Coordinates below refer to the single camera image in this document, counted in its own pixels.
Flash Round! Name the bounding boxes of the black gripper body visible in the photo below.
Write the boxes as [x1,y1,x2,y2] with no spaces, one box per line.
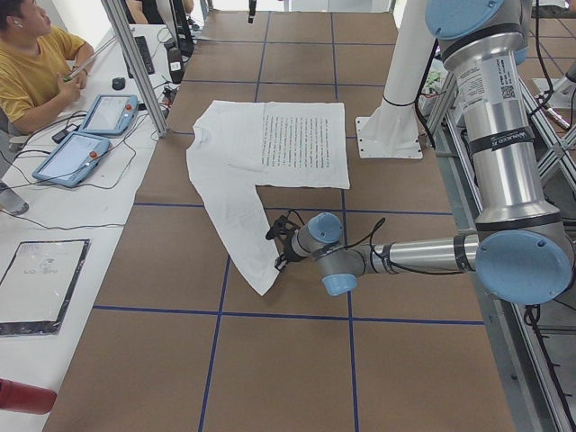
[279,240,300,263]

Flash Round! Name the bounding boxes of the white long-sleeve printed shirt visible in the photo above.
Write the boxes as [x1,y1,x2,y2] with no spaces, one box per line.
[186,101,350,295]

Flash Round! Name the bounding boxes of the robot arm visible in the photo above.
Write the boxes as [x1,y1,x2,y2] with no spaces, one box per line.
[267,1,575,305]

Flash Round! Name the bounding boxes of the blue teach pendant far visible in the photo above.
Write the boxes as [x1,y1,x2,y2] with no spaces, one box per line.
[78,94,139,137]

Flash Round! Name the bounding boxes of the blue teach pendant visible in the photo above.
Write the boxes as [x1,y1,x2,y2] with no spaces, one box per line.
[78,94,139,137]
[32,131,111,187]

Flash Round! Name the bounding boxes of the blue teach pendant near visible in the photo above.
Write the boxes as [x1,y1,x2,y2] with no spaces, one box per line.
[32,131,111,187]

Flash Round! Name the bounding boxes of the black computer mouse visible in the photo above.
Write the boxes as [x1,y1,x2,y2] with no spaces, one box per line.
[112,76,126,91]

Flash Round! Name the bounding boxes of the black keyboard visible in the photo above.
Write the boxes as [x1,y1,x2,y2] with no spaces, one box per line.
[134,36,155,75]

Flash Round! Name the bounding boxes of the red bottle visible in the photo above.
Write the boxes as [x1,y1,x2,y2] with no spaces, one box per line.
[1,379,57,415]

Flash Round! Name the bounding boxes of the person in yellow shirt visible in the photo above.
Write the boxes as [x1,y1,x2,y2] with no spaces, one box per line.
[1,1,95,135]

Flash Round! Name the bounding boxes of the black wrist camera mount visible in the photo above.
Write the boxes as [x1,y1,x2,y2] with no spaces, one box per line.
[265,215,300,240]

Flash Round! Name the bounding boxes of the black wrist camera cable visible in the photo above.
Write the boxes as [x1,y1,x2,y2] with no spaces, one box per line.
[287,209,473,275]

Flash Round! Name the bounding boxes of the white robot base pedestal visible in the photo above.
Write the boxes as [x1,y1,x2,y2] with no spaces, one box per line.
[355,0,435,159]

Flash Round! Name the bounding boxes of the aluminium frame post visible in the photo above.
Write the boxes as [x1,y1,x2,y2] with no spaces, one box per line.
[101,0,168,138]

